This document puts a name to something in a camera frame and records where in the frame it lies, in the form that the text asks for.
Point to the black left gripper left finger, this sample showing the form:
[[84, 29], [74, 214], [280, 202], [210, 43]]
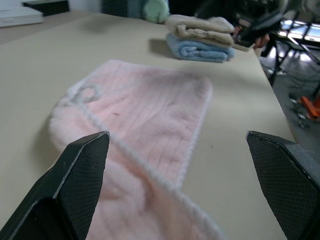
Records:
[[75, 180]]

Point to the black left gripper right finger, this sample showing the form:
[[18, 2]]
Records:
[[287, 180]]

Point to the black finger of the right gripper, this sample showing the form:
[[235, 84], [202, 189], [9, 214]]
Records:
[[262, 26]]

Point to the pink towel with white trim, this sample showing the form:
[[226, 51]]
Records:
[[150, 112]]

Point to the folded beige towel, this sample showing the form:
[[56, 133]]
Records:
[[200, 28]]

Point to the folded light blue towel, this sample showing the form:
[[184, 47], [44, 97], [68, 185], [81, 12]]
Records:
[[197, 50]]

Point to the orange metal object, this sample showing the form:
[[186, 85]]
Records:
[[311, 106]]

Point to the stack of green plates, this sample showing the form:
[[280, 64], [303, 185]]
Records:
[[155, 10]]

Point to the dark grey cabinet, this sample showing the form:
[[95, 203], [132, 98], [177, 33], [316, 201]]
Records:
[[122, 7]]

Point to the flat white box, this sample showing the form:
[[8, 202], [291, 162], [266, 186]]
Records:
[[17, 16]]

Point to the flat black box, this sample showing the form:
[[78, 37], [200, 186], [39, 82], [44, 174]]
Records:
[[47, 6]]

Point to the black metal frame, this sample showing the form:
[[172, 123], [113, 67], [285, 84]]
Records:
[[290, 47]]

